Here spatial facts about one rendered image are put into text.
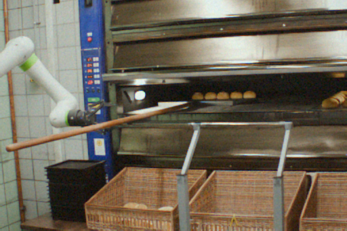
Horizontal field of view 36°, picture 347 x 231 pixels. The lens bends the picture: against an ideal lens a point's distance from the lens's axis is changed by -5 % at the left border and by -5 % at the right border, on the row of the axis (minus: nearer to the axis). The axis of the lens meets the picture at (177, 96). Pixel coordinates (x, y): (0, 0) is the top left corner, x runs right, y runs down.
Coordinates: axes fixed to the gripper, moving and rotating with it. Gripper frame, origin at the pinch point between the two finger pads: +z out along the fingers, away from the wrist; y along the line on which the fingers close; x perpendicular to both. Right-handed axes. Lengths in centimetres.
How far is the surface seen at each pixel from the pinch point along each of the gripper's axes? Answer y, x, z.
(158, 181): 40, -50, 2
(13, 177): 42, -60, -116
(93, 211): 53, -9, -20
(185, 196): 39, 9, 41
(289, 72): -20, -27, 88
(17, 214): 69, -63, -116
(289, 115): 3, -44, 84
